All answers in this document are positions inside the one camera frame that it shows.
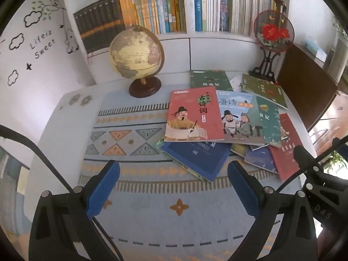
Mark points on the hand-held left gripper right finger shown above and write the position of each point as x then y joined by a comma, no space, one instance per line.
242,187

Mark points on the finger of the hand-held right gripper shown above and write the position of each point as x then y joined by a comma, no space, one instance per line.
301,155
338,149

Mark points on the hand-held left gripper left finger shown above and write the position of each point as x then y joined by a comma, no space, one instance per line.
104,187

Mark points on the dark red book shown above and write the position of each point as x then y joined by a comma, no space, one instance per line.
285,152

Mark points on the blue book with eagle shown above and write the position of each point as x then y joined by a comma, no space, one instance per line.
258,159

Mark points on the yellow green rabbit book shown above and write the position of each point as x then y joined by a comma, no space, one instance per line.
238,149

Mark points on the dark green book orange flower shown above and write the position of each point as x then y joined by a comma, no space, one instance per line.
267,125

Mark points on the blue book with red figure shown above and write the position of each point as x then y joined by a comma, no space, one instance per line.
198,160

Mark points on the pale blue book two figures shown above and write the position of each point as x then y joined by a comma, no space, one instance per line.
239,119

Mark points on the olive green butterfly book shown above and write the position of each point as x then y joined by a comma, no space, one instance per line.
261,89

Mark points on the red book with seated scholar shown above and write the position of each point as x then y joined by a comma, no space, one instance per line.
190,114

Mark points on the white book with landscape picture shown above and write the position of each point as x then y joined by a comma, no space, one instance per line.
236,83

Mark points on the row of white and blue books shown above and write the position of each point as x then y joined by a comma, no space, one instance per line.
233,11

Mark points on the row of orange spined books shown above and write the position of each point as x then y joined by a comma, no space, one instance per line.
155,11

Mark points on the green spider plant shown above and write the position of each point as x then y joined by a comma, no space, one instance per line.
338,160

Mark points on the dark brown wooden cabinet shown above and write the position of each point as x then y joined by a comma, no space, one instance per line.
304,87

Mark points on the patterned table mat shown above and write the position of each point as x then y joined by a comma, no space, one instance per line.
163,223

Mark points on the pale blue tissue pack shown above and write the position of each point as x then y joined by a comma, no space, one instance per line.
315,49

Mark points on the leafy potted plant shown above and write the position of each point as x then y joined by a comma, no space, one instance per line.
341,27

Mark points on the round embroidered fan on stand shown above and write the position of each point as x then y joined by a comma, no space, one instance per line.
273,30

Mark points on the beige globe on wooden stand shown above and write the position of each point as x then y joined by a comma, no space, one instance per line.
133,54

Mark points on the row of black volumes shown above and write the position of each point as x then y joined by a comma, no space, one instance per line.
98,21

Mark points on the white bookshelf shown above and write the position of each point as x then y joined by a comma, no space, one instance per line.
68,2

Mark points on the black wall sticker set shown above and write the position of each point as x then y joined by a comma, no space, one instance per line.
29,66

